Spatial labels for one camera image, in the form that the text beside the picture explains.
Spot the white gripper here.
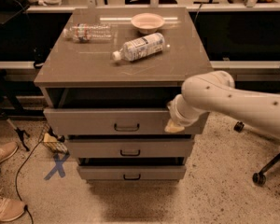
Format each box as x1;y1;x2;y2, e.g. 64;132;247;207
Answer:
164;94;204;133

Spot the grey top drawer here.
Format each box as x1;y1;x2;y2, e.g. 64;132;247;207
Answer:
42;107;210;136

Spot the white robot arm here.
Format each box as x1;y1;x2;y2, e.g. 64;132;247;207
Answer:
165;71;280;139

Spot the grey drawer cabinet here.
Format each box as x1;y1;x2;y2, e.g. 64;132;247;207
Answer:
35;7;211;167

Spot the grey bottom drawer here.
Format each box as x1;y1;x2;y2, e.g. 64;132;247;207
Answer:
77;165;186;181

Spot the white labelled plastic bottle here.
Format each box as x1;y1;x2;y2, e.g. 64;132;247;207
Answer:
112;33;165;62

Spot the white paper bowl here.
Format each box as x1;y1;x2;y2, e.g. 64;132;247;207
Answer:
131;13;164;35

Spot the black office chair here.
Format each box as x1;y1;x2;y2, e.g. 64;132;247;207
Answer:
232;63;280;187

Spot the blue tape cross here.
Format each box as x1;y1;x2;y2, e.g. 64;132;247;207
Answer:
44;153;70;180

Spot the clear plastic water bottle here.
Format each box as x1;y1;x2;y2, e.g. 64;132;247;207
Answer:
63;23;112;43

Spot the beige upper sneaker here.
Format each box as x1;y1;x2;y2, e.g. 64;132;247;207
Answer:
0;142;19;164

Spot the beige sneaker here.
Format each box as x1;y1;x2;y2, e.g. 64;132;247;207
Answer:
0;142;19;164
0;196;25;222

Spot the black tripod leg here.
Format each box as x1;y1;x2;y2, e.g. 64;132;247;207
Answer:
0;63;32;152

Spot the beige lower sneaker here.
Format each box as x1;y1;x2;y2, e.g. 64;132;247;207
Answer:
0;196;25;222

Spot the wire basket with items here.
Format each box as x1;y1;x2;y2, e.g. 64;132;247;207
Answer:
39;123;68;154

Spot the black floor cable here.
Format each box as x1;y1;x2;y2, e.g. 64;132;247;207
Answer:
14;140;45;224

